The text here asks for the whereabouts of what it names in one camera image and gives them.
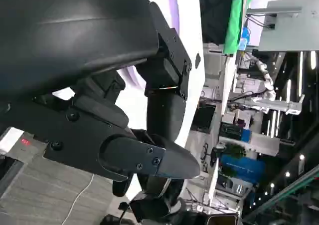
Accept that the black monitor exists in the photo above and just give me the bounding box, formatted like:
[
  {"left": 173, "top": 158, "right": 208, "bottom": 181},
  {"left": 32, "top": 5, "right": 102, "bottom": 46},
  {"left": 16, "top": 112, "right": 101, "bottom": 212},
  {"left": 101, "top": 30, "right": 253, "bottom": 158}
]
[{"left": 193, "top": 104, "right": 217, "bottom": 134}]

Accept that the grey machine cabinet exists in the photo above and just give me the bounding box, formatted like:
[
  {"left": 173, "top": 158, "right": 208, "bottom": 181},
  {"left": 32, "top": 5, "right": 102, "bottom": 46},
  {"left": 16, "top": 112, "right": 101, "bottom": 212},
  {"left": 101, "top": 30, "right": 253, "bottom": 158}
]
[{"left": 246, "top": 0, "right": 319, "bottom": 52}]

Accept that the grey panel with red mark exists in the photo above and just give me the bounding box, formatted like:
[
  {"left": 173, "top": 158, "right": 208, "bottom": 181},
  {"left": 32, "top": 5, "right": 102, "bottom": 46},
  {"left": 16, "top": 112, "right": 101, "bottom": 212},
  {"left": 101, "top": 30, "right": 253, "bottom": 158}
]
[{"left": 0, "top": 132, "right": 48, "bottom": 165}]

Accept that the white floor cable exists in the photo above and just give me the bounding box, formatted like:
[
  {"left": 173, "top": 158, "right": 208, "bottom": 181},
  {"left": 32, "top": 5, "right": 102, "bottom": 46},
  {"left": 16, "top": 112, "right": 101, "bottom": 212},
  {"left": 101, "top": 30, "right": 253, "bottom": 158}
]
[{"left": 61, "top": 174, "right": 95, "bottom": 225}]

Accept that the blue box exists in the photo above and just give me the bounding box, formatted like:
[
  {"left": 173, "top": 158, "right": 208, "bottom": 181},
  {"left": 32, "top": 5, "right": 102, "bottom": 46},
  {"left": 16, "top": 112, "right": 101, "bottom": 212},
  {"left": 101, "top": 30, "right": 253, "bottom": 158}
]
[{"left": 220, "top": 154, "right": 266, "bottom": 184}]

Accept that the lilac plate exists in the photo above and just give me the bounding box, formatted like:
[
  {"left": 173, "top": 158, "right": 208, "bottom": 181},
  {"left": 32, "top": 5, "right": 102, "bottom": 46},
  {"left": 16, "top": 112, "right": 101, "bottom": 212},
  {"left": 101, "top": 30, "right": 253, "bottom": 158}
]
[{"left": 117, "top": 0, "right": 181, "bottom": 91}]

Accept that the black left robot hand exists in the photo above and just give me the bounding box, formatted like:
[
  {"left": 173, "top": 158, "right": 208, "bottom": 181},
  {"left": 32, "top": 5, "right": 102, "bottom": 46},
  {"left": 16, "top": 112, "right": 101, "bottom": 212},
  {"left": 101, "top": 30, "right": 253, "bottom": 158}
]
[{"left": 0, "top": 0, "right": 201, "bottom": 183}]

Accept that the black cloth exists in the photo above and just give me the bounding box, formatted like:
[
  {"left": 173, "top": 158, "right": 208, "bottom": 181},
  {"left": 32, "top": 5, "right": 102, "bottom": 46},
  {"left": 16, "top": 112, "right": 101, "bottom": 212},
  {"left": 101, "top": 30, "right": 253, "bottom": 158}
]
[{"left": 198, "top": 0, "right": 236, "bottom": 46}]

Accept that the black equipment case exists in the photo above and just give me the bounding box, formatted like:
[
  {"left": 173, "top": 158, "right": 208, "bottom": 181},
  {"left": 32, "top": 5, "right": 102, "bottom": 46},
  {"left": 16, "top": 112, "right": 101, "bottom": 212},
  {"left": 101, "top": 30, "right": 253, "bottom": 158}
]
[{"left": 218, "top": 122, "right": 244, "bottom": 141}]

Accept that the green cloth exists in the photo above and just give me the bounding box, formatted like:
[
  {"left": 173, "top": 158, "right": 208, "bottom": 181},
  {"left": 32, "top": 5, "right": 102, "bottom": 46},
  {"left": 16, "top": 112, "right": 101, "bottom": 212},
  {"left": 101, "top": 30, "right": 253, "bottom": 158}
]
[{"left": 223, "top": 0, "right": 257, "bottom": 56}]

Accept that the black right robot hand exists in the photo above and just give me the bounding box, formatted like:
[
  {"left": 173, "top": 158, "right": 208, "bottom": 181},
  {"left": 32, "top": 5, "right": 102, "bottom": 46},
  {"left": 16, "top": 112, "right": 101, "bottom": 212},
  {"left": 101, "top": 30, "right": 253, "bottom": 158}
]
[{"left": 129, "top": 174, "right": 188, "bottom": 224}]

